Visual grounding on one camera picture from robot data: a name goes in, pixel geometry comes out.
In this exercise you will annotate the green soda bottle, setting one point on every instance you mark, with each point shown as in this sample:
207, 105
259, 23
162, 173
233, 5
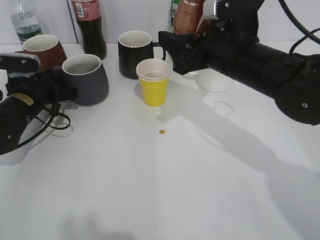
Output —
173, 10

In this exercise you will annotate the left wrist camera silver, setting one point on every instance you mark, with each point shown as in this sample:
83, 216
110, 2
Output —
16, 62

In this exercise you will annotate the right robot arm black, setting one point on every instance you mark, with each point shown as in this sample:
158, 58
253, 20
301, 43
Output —
291, 79

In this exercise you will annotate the dark grey ceramic mug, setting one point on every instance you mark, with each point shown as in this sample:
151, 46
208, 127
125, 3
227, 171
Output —
86, 73

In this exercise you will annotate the yellow paper cup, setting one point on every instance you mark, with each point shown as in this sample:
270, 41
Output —
154, 76

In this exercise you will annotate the clear water bottle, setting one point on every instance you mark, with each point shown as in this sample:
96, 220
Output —
24, 19

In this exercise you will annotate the maroon ceramic mug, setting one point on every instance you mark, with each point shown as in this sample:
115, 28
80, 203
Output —
48, 49

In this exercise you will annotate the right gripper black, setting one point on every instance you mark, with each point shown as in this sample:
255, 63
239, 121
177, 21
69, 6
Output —
220, 45

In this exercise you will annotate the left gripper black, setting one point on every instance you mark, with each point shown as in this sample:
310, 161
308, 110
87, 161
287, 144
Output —
45, 87

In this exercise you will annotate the white ceramic mug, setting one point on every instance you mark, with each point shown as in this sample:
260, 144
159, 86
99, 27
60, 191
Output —
213, 81

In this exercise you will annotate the brown Nescafe coffee bottle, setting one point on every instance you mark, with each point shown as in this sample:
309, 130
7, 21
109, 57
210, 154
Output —
188, 17

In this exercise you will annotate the black ceramic mug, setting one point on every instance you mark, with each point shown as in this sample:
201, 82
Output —
134, 47

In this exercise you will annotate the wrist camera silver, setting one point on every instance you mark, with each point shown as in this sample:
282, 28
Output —
16, 62
212, 9

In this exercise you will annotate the cola bottle red label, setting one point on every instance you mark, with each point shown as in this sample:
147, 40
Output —
89, 19

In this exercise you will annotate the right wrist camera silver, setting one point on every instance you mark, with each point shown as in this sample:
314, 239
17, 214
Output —
212, 9

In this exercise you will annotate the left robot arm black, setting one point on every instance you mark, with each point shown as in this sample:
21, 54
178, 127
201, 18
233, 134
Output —
16, 114

